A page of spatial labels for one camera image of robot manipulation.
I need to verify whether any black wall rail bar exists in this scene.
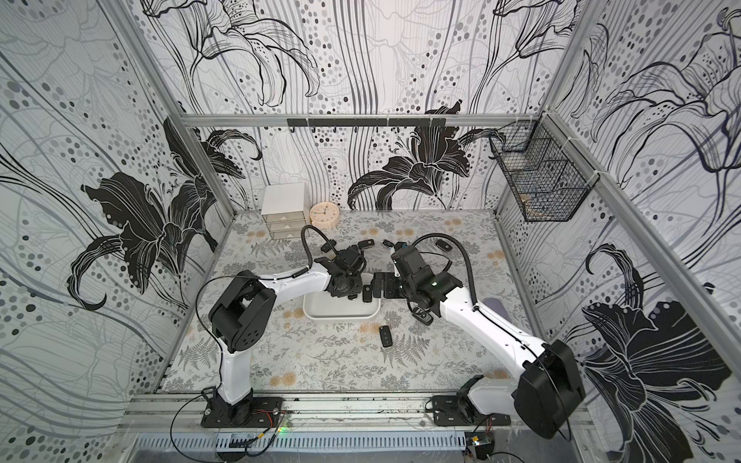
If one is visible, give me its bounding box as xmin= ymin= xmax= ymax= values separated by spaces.
xmin=287 ymin=117 xmax=448 ymax=127

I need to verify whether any purple tray lid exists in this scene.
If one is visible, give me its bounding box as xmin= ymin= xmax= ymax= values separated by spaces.
xmin=484 ymin=298 xmax=509 ymax=319

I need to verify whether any black car key upright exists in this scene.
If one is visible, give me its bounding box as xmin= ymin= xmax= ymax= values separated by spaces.
xmin=372 ymin=272 xmax=385 ymax=299

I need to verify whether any black car key front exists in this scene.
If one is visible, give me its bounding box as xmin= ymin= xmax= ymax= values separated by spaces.
xmin=379 ymin=325 xmax=394 ymax=348

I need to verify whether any white cable duct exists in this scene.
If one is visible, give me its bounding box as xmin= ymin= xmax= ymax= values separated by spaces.
xmin=137 ymin=431 xmax=466 ymax=453

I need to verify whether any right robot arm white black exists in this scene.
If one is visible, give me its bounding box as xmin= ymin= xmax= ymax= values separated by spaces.
xmin=391 ymin=245 xmax=586 ymax=439

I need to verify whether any white mini drawer cabinet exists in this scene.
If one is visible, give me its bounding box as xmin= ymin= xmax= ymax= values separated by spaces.
xmin=261 ymin=183 xmax=310 ymax=240

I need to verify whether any black wire wall basket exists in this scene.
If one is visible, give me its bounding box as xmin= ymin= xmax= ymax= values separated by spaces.
xmin=488 ymin=115 xmax=592 ymax=223

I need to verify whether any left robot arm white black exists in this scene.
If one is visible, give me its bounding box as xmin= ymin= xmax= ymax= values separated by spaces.
xmin=208 ymin=245 xmax=366 ymax=405

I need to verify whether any white storage tray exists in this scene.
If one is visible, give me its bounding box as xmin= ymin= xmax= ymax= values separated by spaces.
xmin=302 ymin=291 xmax=381 ymax=324

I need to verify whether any pink round alarm clock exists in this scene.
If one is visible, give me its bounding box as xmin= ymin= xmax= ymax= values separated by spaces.
xmin=309 ymin=202 xmax=341 ymax=230

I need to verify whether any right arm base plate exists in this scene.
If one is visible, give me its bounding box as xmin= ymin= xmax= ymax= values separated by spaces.
xmin=426 ymin=395 xmax=511 ymax=428

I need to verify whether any silver black bmw key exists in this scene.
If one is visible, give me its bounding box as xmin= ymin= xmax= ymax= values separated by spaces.
xmin=411 ymin=308 xmax=433 ymax=326

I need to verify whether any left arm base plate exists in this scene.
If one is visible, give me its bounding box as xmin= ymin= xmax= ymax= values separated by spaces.
xmin=201 ymin=395 xmax=284 ymax=429

